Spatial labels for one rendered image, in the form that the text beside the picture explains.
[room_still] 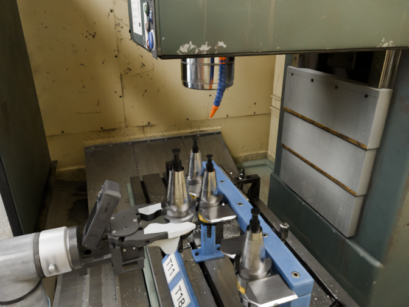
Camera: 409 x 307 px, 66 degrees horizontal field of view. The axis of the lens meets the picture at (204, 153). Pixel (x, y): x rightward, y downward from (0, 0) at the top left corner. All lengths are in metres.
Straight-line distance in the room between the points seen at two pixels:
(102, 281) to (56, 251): 0.71
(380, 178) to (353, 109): 0.22
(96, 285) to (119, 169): 0.84
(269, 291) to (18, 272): 0.39
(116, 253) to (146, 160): 1.41
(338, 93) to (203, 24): 0.64
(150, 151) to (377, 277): 1.37
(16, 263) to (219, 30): 0.51
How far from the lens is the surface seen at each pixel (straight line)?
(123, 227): 0.57
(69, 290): 1.30
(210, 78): 0.89
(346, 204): 1.19
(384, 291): 1.32
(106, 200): 0.53
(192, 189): 0.78
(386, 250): 1.18
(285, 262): 0.58
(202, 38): 0.61
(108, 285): 1.24
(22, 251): 0.59
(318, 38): 0.73
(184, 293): 0.89
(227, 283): 0.98
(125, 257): 0.59
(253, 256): 0.54
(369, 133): 1.05
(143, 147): 2.03
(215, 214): 0.69
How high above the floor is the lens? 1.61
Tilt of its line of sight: 24 degrees down
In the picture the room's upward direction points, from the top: straight up
